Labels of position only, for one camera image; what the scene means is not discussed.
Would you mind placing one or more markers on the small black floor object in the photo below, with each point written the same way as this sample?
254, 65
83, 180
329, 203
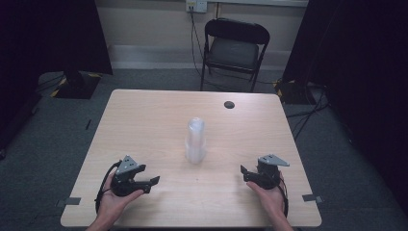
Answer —
88, 124

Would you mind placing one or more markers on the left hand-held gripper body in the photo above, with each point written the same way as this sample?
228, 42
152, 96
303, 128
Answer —
123, 166

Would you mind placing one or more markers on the black table grommet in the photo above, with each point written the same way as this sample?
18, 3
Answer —
229, 104

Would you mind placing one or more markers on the person's right hand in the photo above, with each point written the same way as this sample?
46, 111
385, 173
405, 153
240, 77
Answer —
274, 200

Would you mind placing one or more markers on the person's left hand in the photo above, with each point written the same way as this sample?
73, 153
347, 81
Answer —
112, 203

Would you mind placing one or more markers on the black folding chair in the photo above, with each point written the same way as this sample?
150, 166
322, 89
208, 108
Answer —
232, 53

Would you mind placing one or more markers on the black stand base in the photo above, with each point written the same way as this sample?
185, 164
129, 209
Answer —
293, 93
77, 86

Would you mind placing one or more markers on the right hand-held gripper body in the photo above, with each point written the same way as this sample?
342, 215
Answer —
268, 174

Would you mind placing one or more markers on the stack of clear plastic cups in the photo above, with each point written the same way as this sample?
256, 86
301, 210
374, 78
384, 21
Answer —
195, 144

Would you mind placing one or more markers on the white wall outlet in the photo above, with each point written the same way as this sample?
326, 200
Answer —
196, 5

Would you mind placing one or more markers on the grey tape strip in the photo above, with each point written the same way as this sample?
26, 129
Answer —
71, 201
311, 198

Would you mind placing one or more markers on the dark curtain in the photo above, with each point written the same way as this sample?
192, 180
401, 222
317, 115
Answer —
48, 38
359, 64

